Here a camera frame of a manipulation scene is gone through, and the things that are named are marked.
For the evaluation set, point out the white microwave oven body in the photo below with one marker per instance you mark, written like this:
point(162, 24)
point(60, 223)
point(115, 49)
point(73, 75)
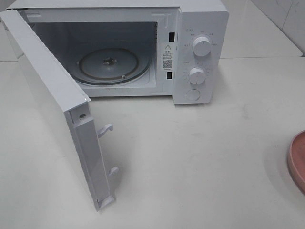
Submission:
point(163, 29)

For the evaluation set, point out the glass microwave turntable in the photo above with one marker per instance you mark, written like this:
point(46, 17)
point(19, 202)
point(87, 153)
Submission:
point(110, 66)

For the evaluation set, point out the upper white power knob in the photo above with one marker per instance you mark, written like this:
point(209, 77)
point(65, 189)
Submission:
point(201, 46)

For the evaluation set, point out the white microwave door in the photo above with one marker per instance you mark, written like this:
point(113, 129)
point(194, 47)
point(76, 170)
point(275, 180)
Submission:
point(64, 106)

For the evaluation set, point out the pink round plate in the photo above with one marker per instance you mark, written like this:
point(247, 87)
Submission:
point(296, 160)

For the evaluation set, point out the round white door button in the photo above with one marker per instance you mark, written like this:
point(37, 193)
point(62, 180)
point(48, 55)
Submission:
point(193, 95)

